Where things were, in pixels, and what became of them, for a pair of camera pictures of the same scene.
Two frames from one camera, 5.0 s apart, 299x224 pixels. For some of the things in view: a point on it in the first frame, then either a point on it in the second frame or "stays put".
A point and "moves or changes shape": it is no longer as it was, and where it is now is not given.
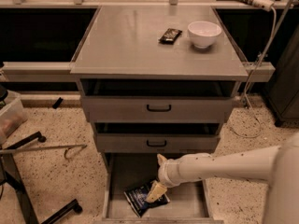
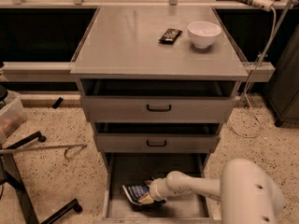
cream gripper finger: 161,159 -> 149,182
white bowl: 203,34 stays put
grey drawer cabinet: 157,80 stays put
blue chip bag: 136,197 moves or changes shape
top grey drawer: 153,101 stays put
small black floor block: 57,104 stays put
